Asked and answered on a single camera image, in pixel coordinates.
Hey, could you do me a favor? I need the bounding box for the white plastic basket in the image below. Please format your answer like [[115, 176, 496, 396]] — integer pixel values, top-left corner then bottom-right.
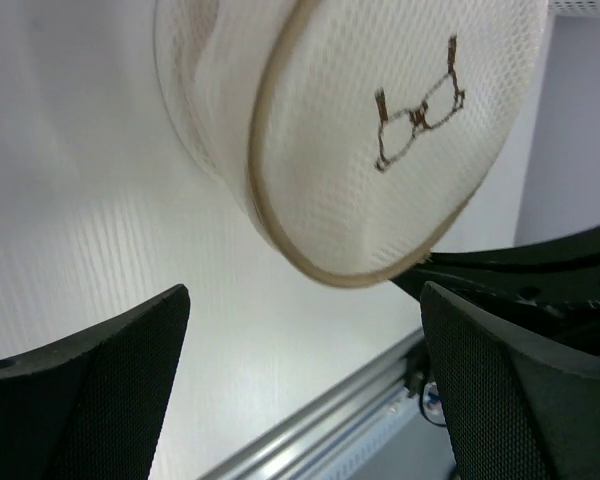
[[548, 0, 600, 19]]

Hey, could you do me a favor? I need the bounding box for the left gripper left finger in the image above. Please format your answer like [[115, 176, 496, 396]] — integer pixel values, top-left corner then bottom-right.
[[0, 285, 189, 479]]

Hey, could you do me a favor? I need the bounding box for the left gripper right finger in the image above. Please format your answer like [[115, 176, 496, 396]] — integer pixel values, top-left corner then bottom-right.
[[420, 282, 600, 479]]

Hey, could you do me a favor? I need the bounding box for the aluminium mounting rail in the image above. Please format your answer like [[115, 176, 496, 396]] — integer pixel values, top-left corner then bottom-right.
[[203, 327, 424, 479]]

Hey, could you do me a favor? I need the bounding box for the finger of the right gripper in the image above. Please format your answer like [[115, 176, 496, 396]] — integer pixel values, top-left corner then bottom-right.
[[392, 225, 600, 357]]

